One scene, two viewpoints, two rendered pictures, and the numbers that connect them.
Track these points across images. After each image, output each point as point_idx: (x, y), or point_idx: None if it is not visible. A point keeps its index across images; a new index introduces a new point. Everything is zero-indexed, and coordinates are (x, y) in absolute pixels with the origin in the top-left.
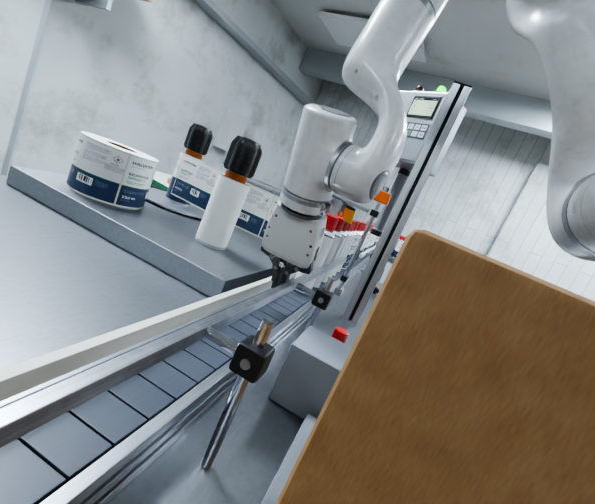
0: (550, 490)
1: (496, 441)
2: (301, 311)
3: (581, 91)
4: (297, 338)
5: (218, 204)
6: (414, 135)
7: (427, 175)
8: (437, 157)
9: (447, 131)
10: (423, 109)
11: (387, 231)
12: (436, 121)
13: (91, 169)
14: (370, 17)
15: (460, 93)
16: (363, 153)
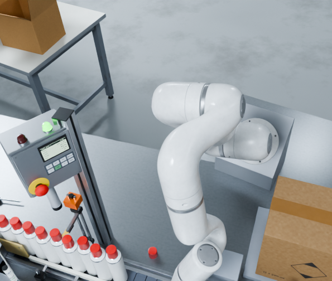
0: None
1: None
2: (159, 276)
3: (228, 140)
4: (229, 278)
5: None
6: (66, 164)
7: (90, 165)
8: (87, 154)
9: (82, 141)
10: (57, 149)
11: (96, 204)
12: (75, 146)
13: None
14: (191, 223)
15: (70, 119)
16: (223, 241)
